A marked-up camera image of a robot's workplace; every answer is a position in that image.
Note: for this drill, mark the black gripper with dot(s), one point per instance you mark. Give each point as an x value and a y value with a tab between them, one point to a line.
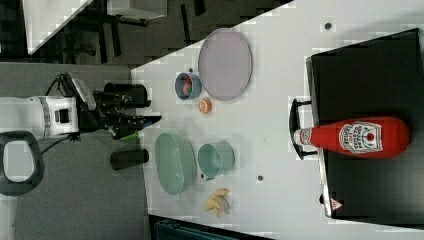
99	111

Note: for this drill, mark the red plush ketchup bottle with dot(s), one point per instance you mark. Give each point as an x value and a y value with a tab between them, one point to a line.
371	138

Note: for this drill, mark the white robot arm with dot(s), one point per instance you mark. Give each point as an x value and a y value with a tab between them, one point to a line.
48	117

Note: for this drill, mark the black toaster oven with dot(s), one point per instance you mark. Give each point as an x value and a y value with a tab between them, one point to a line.
378	77

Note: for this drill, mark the red strawberry toy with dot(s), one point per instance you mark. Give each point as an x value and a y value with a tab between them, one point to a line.
187	86

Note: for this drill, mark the small blue bowl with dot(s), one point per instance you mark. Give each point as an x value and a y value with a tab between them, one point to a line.
196	86

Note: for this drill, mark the green perforated oval basket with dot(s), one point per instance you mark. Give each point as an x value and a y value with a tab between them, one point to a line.
175	163

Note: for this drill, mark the orange slice toy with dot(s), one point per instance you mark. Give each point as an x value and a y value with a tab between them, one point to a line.
205	105

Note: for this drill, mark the teal green cup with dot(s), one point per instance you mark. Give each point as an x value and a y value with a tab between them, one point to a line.
215	159

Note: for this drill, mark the large lilac plate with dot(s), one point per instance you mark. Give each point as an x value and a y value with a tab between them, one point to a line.
225	64

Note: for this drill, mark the yellow banana peel toy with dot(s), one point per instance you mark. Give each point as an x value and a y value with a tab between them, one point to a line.
217	202

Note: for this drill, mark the black cylinder post upper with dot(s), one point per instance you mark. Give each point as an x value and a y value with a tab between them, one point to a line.
137	90

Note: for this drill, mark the black cylinder post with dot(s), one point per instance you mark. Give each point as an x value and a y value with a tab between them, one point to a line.
126	159
137	90

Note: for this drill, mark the black cylinder post lower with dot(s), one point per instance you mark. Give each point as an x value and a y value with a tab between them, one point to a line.
126	159

